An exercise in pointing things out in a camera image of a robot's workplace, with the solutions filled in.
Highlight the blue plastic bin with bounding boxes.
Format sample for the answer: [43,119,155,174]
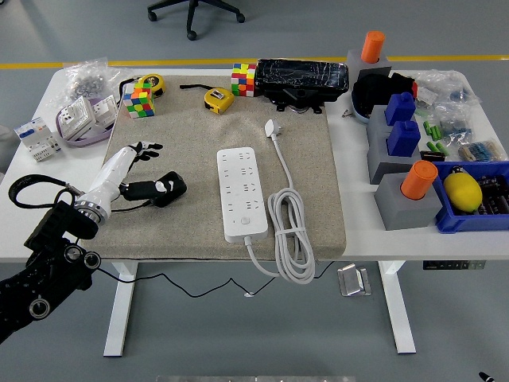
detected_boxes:
[431,160,509,235]

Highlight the silver metal bracket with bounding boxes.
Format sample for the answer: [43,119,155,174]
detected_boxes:
[336,263,373,298]

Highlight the black cloth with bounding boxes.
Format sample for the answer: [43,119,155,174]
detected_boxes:
[352,71,417,116]

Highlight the small grey holder block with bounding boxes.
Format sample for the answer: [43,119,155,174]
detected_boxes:
[346,49,393,83]

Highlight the black office chair base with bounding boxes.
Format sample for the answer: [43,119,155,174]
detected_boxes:
[146,0,246,41]

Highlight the clear bag of resistors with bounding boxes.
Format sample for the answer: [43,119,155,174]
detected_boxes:
[457,138,504,162]

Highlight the yellow lemon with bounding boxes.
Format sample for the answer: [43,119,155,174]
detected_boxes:
[443,171,484,212]

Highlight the beige fabric mat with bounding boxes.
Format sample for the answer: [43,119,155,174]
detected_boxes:
[81,74,347,262]

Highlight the large grey holder block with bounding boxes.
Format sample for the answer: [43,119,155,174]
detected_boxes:
[374,173,443,232]

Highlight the small white socket panel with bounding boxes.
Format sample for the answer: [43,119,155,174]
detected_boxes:
[91,97,119,128]

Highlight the blue plastic block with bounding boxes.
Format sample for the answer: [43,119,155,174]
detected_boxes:
[384,92,417,127]
[387,120,422,158]

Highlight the white power strip cord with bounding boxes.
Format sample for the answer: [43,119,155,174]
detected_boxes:
[243,119,317,286]

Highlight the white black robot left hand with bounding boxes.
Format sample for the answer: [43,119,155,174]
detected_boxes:
[77,141,176,216]

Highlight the yellow tape measure with strap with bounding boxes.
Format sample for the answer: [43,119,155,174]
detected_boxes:
[179,82,235,115]

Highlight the light blue bowl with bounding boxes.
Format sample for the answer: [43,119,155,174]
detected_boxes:
[349,91,375,125]

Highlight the black electronic components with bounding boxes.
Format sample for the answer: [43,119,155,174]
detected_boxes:
[475,174,509,216]

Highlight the black power adapter plug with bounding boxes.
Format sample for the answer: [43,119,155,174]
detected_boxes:
[150,170,188,209]

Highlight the clear bag of white parts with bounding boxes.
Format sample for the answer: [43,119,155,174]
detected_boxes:
[415,70,484,107]

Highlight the wide orange cylinder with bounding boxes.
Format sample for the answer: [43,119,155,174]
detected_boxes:
[400,160,438,200]

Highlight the black table control panel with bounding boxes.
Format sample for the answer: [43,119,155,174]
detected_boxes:
[422,260,487,271]

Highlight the clear bag of blue parts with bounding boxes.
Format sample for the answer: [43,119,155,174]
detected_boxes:
[435,101,476,140]

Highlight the white power strip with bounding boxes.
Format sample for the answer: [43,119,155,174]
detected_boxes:
[216,146,269,244]

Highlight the grey stepped block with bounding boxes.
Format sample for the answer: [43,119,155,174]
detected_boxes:
[365,103,422,185]

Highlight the slim orange cylinder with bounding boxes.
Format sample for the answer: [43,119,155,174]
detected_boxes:
[360,30,386,64]

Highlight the large white socket panel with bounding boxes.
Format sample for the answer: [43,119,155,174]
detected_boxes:
[58,95,99,140]

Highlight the tall multicolour puzzle cube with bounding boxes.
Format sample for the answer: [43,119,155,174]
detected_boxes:
[231,62,258,98]

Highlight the round yellow black tape measure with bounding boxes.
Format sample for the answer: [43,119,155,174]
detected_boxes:
[119,73,166,100]

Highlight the white circuit breaker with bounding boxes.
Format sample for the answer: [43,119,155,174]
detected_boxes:
[14,117,64,163]

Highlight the clear bag of screws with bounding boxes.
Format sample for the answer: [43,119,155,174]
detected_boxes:
[63,57,134,100]

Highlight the black wrapped device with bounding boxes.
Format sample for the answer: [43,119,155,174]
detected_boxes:
[254,58,350,116]

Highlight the white table leg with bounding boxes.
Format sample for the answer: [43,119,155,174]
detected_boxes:
[378,261,417,355]
[103,262,139,357]

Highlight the purple plastic tray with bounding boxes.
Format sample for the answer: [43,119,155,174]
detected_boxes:
[55,94,120,149]

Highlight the thin black adapter cord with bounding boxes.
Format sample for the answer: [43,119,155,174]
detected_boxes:
[97,198,333,298]

